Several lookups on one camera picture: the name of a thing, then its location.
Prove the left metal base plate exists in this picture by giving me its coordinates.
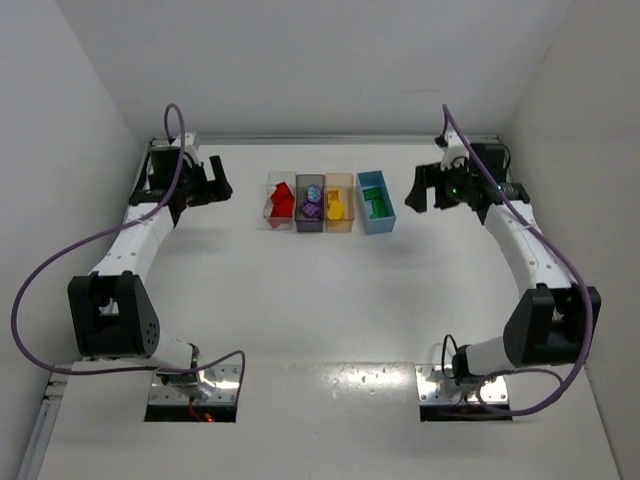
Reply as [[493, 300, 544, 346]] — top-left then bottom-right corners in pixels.
[[144, 364, 244, 423]]

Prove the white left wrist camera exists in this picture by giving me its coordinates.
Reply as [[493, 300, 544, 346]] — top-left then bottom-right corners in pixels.
[[184, 132, 204, 169]]

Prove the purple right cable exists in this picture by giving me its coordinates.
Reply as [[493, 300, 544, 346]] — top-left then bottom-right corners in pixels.
[[440, 103, 596, 419]]

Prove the yellow striped curved lego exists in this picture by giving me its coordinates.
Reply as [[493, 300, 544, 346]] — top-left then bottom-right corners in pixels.
[[327, 188, 340, 205]]

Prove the purple paw print lego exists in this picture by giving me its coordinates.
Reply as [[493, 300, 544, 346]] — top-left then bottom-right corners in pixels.
[[306, 184, 323, 203]]

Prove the purple cable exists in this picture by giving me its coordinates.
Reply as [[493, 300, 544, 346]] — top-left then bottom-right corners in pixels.
[[10, 102, 247, 376], [440, 103, 596, 419]]

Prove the purple rounded lego plate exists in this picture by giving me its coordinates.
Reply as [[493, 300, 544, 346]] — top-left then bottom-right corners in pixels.
[[299, 200, 322, 221]]

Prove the blue container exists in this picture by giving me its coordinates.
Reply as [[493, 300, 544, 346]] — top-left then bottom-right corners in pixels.
[[356, 170, 396, 235]]

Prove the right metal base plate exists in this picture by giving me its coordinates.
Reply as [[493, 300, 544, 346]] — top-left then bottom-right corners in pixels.
[[415, 364, 513, 422]]

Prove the yellow lego brick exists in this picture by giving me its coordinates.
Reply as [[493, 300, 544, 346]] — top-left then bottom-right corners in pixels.
[[327, 201, 345, 221]]

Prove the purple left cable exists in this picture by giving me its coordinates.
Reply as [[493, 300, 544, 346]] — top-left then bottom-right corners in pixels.
[[10, 102, 247, 376]]

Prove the red rounded lego brick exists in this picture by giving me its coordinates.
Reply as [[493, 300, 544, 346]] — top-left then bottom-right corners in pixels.
[[270, 185, 290, 207]]

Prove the aluminium frame rail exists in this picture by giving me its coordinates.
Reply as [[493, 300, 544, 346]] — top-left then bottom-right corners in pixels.
[[149, 133, 504, 148]]

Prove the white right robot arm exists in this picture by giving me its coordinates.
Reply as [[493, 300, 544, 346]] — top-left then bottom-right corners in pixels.
[[405, 154, 601, 384]]

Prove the green lego brick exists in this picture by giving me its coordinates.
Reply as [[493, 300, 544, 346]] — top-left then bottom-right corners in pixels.
[[368, 201, 389, 219]]

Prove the metal base plate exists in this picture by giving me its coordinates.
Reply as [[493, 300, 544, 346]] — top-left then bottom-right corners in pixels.
[[144, 364, 244, 423], [415, 364, 513, 422]]

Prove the amber transparent container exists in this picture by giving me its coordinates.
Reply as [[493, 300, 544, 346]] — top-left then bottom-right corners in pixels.
[[325, 173, 355, 233]]

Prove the clear transparent container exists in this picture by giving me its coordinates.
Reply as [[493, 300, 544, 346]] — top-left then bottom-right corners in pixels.
[[263, 171, 296, 230]]

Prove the grey transparent container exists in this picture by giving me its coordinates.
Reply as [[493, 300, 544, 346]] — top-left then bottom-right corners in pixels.
[[294, 174, 325, 233]]

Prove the green lego plate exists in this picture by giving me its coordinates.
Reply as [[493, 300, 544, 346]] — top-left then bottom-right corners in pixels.
[[362, 186, 384, 202]]

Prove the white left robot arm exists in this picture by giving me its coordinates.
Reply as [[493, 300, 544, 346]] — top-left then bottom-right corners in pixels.
[[67, 144, 233, 375]]

